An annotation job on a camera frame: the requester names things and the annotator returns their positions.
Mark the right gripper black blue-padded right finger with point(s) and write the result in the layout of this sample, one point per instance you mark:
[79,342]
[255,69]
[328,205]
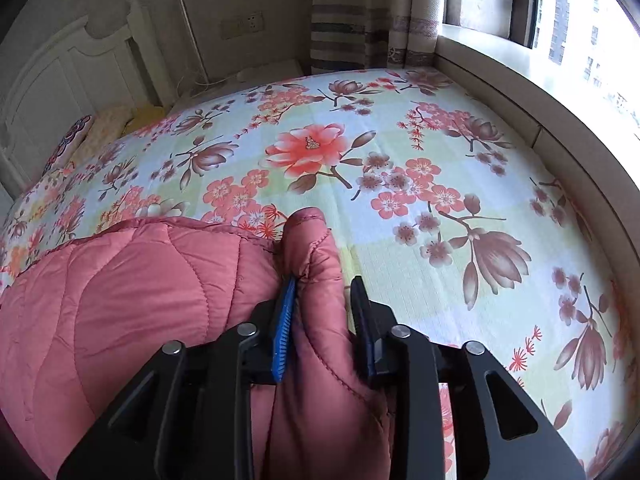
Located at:
[499,431]

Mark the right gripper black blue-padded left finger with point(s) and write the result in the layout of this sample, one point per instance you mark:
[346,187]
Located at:
[186,413]

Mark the pink quilted jacket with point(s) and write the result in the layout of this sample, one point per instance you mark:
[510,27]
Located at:
[82,320]

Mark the floral bed sheet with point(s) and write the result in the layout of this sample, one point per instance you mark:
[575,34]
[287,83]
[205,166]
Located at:
[441,208]

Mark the white window sill ledge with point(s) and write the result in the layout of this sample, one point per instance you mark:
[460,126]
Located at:
[581,141]

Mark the colourful patterned pillow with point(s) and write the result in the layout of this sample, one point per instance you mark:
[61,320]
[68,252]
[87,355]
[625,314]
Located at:
[69,143]

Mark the yellow pillow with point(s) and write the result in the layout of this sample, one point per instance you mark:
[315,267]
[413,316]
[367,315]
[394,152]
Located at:
[143,117]

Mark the cream textured pillow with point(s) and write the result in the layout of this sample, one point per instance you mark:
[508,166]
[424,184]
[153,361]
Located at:
[106,128]

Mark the white bedside table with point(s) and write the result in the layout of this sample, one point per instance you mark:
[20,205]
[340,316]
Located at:
[249,78]

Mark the white wooden headboard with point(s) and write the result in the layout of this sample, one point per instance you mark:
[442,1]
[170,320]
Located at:
[72,75]

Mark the patterned beige curtain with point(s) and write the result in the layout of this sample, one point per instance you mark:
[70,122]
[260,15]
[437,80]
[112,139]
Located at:
[360,34]

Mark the wall power socket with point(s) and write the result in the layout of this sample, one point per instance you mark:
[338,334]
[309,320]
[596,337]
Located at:
[242,25]

